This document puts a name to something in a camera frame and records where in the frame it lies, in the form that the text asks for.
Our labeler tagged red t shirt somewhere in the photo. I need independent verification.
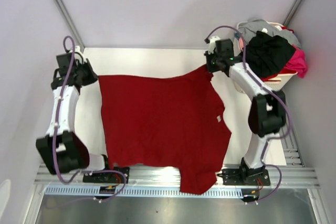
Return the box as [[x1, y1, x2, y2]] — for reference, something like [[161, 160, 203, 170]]
[[99, 66, 231, 195]]

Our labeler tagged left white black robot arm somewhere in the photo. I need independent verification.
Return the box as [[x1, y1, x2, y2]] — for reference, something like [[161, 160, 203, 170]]
[[36, 52, 113, 183]]

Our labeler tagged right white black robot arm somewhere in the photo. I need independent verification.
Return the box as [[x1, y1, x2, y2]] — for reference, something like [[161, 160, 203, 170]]
[[204, 36, 286, 184]]

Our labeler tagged grey garment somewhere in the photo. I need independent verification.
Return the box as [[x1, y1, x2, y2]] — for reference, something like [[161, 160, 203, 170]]
[[236, 19, 302, 49]]

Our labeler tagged black garment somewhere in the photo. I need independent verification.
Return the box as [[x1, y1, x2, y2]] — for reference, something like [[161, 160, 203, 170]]
[[246, 31, 296, 78]]

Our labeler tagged white perforated laundry basket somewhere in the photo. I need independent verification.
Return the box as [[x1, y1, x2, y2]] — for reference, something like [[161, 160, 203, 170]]
[[233, 21, 299, 95]]

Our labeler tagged pink garment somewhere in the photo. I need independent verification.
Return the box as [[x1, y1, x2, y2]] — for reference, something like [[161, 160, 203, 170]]
[[258, 45, 309, 83]]

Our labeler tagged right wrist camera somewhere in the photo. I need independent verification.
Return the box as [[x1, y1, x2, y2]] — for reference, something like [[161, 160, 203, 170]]
[[204, 36, 220, 54]]

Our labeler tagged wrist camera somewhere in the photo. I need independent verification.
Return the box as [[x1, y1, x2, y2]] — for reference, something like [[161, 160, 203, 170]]
[[70, 46, 85, 64], [204, 36, 220, 54]]

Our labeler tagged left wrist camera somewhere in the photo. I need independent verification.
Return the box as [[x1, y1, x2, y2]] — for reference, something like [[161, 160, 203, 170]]
[[70, 46, 85, 64]]

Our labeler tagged left aluminium corner post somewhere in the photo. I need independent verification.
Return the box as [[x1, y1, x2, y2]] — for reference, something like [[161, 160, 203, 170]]
[[53, 0, 85, 52]]

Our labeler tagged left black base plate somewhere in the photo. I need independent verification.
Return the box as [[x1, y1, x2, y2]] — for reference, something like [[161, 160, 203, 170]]
[[82, 166, 130, 184]]

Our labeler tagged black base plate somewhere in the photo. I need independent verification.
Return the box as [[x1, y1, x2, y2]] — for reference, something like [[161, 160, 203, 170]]
[[82, 166, 130, 184], [216, 168, 270, 186]]

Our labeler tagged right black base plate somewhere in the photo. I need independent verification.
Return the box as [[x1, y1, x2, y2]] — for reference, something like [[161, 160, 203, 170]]
[[216, 168, 270, 186]]

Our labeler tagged slotted cable duct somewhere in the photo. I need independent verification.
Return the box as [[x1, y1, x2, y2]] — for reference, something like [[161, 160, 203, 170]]
[[45, 185, 243, 199]]

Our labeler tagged aluminium mounting rail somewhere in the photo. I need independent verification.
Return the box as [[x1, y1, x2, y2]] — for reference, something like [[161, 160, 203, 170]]
[[34, 164, 320, 189]]

